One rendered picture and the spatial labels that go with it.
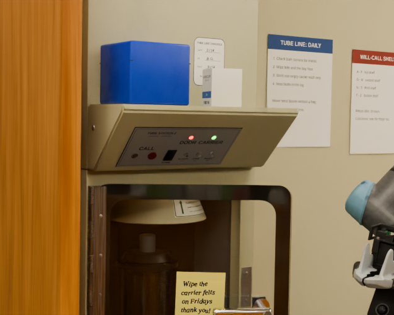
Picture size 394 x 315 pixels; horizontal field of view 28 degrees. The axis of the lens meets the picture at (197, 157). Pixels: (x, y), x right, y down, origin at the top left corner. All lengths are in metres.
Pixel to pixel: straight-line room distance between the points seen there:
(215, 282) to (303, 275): 0.84
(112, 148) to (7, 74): 0.24
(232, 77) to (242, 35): 0.14
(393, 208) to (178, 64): 0.53
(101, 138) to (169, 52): 0.16
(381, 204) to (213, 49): 0.42
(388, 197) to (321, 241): 0.62
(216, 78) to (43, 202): 0.33
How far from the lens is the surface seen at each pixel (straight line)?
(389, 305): 1.32
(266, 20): 1.94
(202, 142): 1.22
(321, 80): 2.04
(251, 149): 1.29
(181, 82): 1.15
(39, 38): 1.17
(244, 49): 1.35
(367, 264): 1.25
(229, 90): 1.23
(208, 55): 1.31
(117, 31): 1.23
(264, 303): 1.25
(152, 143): 1.17
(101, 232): 1.20
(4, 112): 1.30
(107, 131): 1.14
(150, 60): 1.13
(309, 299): 2.08
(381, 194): 1.48
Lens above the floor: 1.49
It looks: 3 degrees down
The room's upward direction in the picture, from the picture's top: 1 degrees clockwise
